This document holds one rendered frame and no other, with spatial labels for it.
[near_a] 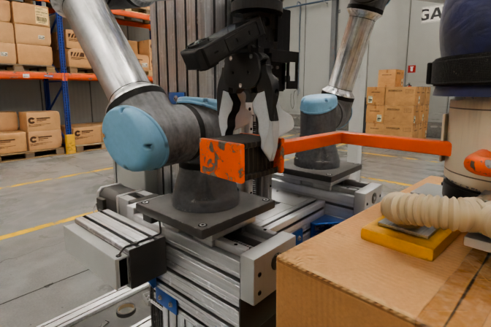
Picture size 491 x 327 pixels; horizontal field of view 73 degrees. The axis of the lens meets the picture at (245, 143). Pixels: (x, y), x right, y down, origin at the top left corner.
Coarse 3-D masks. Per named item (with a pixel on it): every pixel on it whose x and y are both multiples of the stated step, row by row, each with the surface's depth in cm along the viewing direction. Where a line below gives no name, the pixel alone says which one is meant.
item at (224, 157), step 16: (208, 144) 45; (224, 144) 43; (240, 144) 41; (256, 144) 43; (208, 160) 46; (224, 160) 43; (240, 160) 41; (256, 160) 45; (224, 176) 44; (240, 176) 41; (256, 176) 44
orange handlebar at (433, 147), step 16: (288, 144) 52; (304, 144) 55; (320, 144) 58; (352, 144) 62; (368, 144) 59; (384, 144) 57; (400, 144) 55; (416, 144) 53; (432, 144) 52; (448, 144) 50; (480, 160) 39
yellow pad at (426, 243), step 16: (368, 224) 50; (384, 224) 49; (368, 240) 49; (384, 240) 47; (400, 240) 45; (416, 240) 45; (432, 240) 45; (448, 240) 46; (416, 256) 44; (432, 256) 42
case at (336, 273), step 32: (352, 224) 55; (288, 256) 44; (320, 256) 44; (352, 256) 44; (384, 256) 44; (448, 256) 44; (480, 256) 44; (288, 288) 44; (320, 288) 40; (352, 288) 37; (384, 288) 37; (416, 288) 37; (448, 288) 37; (480, 288) 37; (288, 320) 44; (320, 320) 41; (352, 320) 37; (384, 320) 34; (416, 320) 32; (448, 320) 32; (480, 320) 32
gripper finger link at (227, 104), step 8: (224, 96) 48; (232, 96) 48; (240, 96) 49; (224, 104) 49; (232, 104) 47; (240, 104) 48; (224, 112) 49; (232, 112) 48; (240, 112) 51; (248, 112) 52; (224, 120) 49; (232, 120) 49; (240, 120) 52; (248, 120) 53; (224, 128) 49; (232, 128) 50
